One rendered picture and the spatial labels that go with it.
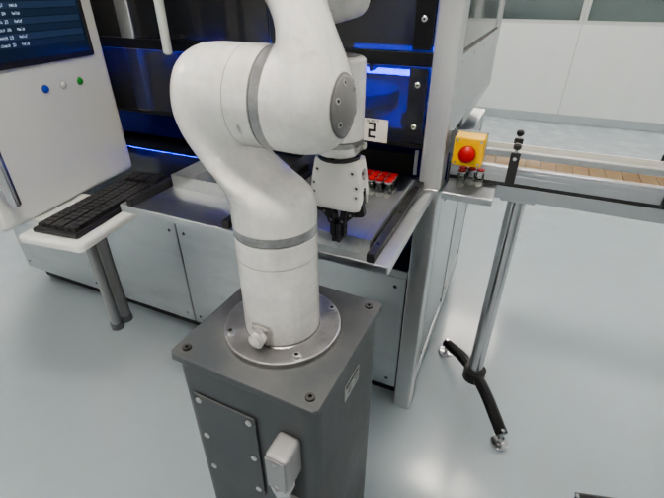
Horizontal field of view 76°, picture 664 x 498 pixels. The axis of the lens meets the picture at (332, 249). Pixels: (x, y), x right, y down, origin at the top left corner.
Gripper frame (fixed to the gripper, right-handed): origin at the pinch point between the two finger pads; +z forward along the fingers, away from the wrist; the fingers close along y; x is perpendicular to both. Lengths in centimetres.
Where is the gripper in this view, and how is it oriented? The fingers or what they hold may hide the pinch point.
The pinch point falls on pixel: (338, 229)
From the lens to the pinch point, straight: 83.7
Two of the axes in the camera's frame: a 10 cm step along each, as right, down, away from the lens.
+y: -9.1, -2.1, 3.5
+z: 0.0, 8.5, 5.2
